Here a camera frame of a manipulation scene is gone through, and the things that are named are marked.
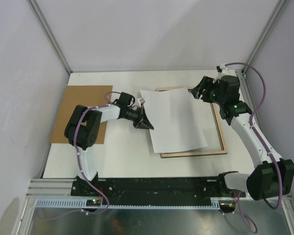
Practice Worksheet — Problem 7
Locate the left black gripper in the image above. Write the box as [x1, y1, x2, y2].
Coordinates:
[124, 106, 154, 131]

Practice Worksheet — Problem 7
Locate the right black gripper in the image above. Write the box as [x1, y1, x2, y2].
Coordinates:
[191, 76, 226, 106]

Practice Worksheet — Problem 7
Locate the landscape photo print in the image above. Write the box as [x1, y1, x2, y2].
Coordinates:
[141, 87, 208, 153]

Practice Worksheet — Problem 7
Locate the black picture frame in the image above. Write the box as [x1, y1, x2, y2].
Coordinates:
[161, 96, 228, 158]

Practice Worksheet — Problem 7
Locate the brown cardboard backing board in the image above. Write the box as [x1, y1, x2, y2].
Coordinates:
[49, 85, 113, 143]

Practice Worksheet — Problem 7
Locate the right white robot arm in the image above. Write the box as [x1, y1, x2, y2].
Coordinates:
[190, 75, 294, 201]

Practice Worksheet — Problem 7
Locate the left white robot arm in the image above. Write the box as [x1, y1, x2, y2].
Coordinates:
[64, 92, 154, 196]

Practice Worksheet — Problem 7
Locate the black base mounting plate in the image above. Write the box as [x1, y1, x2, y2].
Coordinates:
[71, 175, 239, 207]

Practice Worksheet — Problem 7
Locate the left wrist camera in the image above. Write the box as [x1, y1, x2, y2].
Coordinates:
[138, 98, 146, 107]

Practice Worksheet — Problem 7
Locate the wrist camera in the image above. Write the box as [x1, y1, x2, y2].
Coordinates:
[216, 64, 230, 77]
[138, 98, 146, 107]

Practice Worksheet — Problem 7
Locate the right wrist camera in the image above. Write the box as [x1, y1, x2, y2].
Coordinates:
[216, 64, 230, 77]

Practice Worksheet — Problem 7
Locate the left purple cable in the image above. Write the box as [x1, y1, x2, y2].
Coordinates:
[36, 91, 123, 222]

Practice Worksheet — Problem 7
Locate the purple cable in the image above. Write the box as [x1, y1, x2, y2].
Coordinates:
[225, 61, 285, 233]
[36, 91, 123, 222]

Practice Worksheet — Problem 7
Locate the aluminium frame rail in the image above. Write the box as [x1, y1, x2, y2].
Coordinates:
[25, 178, 292, 199]

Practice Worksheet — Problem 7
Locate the right corner aluminium post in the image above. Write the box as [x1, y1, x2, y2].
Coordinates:
[235, 0, 291, 172]

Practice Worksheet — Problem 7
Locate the corner aluminium post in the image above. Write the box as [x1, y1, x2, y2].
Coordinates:
[235, 0, 291, 172]
[26, 0, 72, 75]

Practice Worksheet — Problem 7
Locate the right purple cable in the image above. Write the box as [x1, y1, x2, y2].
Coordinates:
[225, 61, 285, 233]

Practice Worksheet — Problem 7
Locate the grey cable duct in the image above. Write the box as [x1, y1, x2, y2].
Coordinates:
[34, 197, 221, 210]

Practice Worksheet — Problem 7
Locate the left corner aluminium post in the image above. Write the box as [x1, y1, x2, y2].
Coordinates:
[26, 0, 72, 75]

